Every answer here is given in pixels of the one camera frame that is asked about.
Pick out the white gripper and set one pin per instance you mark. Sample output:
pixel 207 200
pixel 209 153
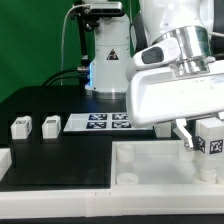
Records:
pixel 157 95

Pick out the white square table top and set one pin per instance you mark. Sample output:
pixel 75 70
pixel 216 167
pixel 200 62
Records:
pixel 161 163

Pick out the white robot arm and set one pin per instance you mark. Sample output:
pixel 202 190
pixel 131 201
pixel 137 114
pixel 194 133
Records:
pixel 117 40

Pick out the white U-shaped obstacle fence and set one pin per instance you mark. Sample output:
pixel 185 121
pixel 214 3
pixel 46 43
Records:
pixel 117 200

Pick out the white marker tag plate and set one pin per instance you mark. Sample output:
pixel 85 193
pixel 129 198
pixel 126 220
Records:
pixel 80 122

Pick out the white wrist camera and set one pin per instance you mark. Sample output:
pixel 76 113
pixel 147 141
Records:
pixel 155 56

